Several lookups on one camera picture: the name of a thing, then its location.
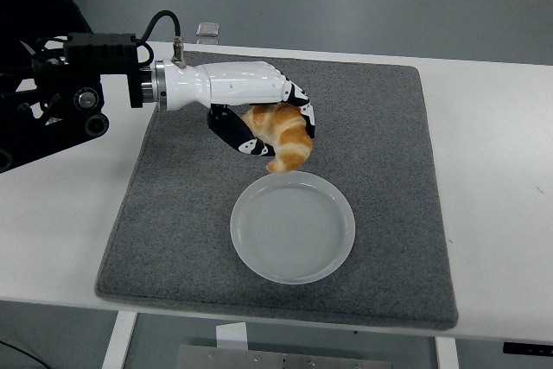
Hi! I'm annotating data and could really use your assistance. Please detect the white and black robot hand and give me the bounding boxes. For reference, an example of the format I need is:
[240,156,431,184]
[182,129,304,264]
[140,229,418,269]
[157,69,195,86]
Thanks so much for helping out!
[163,60,317,158]

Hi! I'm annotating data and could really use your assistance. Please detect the golden croissant bread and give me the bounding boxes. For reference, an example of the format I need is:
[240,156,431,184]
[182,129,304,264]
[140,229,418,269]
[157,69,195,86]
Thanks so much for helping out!
[241,103,314,175]

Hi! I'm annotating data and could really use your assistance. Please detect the pale grey round plate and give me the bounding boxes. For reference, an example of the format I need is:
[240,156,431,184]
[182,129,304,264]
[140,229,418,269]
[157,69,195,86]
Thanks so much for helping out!
[229,169,357,286]

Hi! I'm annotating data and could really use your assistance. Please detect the grey metal plate with screws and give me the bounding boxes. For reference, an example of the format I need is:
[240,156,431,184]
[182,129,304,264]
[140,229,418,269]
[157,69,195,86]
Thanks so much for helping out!
[176,344,394,369]

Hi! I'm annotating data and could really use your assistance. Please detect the small clear square floor object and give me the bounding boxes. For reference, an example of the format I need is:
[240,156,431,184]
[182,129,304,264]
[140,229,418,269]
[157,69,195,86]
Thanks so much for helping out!
[195,22,221,38]

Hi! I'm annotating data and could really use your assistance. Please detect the grey felt mat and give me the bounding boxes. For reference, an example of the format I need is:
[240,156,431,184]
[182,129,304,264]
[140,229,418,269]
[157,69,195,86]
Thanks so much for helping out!
[94,49,460,330]

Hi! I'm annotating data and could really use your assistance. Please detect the white table leg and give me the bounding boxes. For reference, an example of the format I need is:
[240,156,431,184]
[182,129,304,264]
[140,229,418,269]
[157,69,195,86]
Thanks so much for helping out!
[434,336,460,369]
[101,311,138,369]

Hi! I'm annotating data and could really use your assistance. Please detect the black table control panel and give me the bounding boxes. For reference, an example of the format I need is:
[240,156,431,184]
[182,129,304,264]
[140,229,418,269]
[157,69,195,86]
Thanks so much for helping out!
[503,341,553,355]

